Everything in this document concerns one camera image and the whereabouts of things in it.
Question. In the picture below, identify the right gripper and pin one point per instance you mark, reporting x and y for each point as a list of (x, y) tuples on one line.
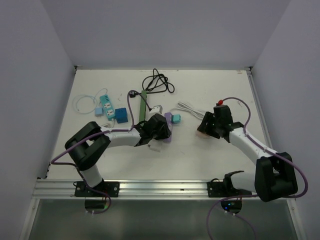
[(208, 118)]

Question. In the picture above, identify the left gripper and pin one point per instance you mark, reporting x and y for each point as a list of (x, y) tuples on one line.
[(165, 133)]

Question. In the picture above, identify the pink cube adapter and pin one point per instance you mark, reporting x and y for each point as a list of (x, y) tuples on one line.
[(202, 135)]

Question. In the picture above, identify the purple power strip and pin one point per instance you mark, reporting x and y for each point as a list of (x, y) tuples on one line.
[(168, 116)]

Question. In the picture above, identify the white USB charger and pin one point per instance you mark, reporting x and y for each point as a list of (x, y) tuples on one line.
[(155, 146)]

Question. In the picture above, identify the green power strip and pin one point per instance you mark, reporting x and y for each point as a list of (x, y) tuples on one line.
[(143, 106)]

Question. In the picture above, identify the teal small plug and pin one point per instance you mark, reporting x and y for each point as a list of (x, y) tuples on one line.
[(176, 118)]

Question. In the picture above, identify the blue cube socket adapter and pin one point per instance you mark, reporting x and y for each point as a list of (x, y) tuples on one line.
[(121, 115)]

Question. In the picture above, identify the teal power strip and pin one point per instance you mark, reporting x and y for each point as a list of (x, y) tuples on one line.
[(108, 107)]

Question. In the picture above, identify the light blue USB charger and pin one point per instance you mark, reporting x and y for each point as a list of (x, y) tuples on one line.
[(99, 111)]

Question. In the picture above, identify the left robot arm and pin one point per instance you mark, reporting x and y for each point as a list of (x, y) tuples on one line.
[(87, 146)]

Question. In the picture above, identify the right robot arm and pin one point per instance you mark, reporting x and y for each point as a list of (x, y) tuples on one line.
[(274, 175)]

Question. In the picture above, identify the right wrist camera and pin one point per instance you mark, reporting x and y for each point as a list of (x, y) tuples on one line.
[(220, 103)]

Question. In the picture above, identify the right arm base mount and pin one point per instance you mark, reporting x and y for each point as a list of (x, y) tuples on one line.
[(217, 189)]

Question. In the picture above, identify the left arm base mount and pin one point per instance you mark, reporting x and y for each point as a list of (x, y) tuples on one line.
[(110, 188)]

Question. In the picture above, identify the aluminium front rail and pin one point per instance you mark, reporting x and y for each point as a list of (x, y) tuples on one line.
[(67, 189)]

